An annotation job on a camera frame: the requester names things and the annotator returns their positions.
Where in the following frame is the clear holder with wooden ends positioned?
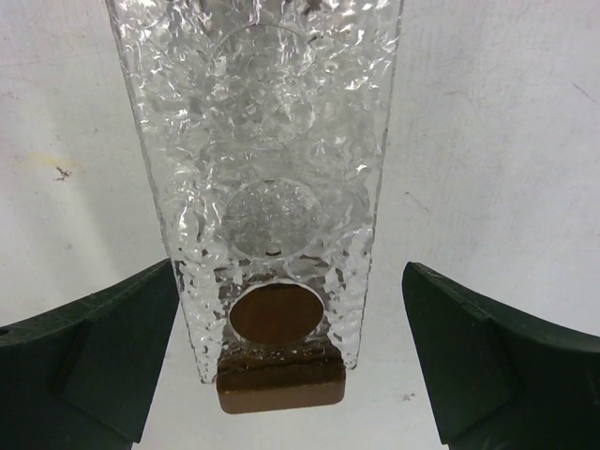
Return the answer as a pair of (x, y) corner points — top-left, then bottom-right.
(107, 1), (402, 414)

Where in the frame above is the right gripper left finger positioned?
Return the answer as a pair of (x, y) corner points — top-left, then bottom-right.
(1, 260), (179, 449)

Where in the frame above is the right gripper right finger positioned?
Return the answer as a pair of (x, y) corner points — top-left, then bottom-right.
(402, 262), (599, 449)

